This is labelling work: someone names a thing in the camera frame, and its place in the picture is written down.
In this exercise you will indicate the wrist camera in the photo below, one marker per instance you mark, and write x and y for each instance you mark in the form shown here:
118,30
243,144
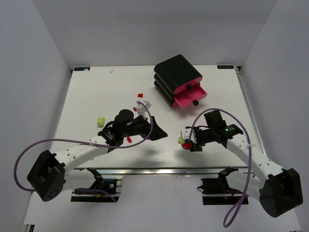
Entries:
142,109
187,135

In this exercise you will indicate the red round lego block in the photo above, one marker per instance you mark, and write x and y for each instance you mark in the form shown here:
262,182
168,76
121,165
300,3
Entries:
186,146

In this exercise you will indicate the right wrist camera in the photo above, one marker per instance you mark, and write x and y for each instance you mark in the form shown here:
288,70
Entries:
187,135

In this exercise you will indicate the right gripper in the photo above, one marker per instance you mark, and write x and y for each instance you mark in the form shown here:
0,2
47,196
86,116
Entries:
198,139

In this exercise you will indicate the pale yellow small lego brick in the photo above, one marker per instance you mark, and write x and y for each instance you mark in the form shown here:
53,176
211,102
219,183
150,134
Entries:
180,140

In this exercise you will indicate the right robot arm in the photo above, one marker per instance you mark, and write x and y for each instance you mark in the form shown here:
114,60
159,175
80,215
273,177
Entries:
278,190

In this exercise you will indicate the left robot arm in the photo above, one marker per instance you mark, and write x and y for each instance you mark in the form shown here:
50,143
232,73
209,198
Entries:
53,173

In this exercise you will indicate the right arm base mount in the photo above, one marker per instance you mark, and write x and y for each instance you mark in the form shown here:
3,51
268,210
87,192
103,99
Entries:
216,191

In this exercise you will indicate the black drawer cabinet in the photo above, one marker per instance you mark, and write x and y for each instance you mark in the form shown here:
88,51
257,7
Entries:
172,73

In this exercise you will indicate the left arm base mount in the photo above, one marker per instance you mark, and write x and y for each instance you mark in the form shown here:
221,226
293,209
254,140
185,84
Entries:
99,188

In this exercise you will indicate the pink drawer with black knob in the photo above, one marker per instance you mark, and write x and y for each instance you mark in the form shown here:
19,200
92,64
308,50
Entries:
188,85

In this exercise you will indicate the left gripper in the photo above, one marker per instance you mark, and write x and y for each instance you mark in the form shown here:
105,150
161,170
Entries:
149,129

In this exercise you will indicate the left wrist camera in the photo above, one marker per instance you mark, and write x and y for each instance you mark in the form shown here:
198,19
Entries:
142,109

